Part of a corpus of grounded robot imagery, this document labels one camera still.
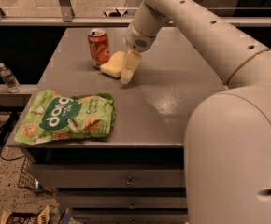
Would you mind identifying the green snack bag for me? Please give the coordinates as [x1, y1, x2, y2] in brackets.
[15, 90, 115, 145]

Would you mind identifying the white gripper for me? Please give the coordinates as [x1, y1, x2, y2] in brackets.
[121, 22, 156, 84]

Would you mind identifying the brown snack bag on floor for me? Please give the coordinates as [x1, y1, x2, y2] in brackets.
[0, 206, 50, 224]

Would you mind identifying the grey drawer cabinet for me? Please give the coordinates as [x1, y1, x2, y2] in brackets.
[8, 28, 223, 224]

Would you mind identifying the clear plastic water bottle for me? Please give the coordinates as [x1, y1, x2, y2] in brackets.
[0, 63, 20, 93]

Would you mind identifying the yellow sponge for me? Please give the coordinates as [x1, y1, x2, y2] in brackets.
[100, 51, 126, 78]

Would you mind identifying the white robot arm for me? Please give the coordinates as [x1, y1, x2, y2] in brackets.
[125, 0, 271, 224]

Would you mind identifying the wire basket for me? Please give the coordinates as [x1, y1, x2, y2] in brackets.
[18, 159, 43, 191]

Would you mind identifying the metal railing frame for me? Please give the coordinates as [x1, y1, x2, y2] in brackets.
[0, 0, 271, 26]

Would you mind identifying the orange soda can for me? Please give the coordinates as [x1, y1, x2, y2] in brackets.
[88, 28, 110, 69]

